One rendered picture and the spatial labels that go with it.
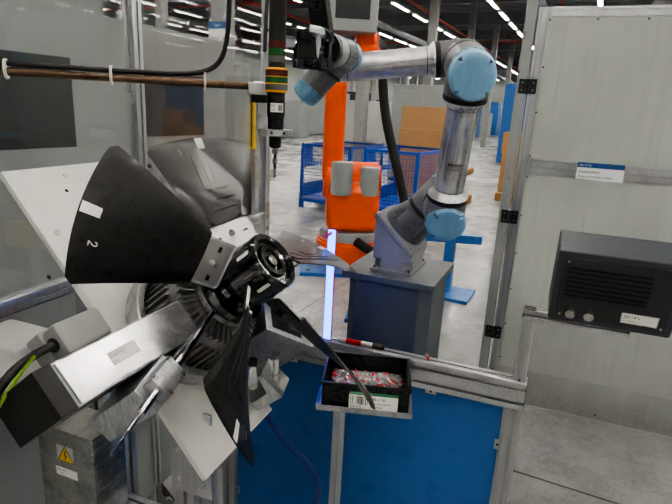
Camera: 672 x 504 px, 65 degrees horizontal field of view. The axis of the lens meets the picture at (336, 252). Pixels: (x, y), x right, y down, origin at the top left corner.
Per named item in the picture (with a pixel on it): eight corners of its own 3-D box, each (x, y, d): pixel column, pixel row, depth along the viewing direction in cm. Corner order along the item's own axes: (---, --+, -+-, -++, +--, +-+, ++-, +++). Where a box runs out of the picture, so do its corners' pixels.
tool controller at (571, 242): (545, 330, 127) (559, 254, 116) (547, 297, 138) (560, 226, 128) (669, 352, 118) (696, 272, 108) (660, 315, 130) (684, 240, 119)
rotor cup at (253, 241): (230, 334, 100) (278, 301, 94) (188, 270, 100) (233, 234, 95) (267, 309, 113) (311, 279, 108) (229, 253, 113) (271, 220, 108)
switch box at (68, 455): (78, 484, 125) (70, 401, 119) (129, 503, 120) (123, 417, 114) (45, 509, 117) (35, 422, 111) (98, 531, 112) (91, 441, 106)
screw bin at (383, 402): (318, 407, 127) (320, 381, 125) (327, 374, 143) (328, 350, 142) (409, 417, 125) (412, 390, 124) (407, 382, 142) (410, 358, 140)
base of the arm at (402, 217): (392, 205, 182) (412, 186, 178) (423, 236, 183) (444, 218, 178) (382, 218, 169) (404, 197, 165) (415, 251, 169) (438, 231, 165)
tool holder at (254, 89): (249, 135, 101) (249, 81, 98) (246, 133, 107) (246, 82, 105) (295, 137, 103) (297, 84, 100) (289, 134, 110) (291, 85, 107)
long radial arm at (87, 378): (143, 326, 105) (180, 298, 100) (165, 357, 105) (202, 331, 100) (10, 395, 79) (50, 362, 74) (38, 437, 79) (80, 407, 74)
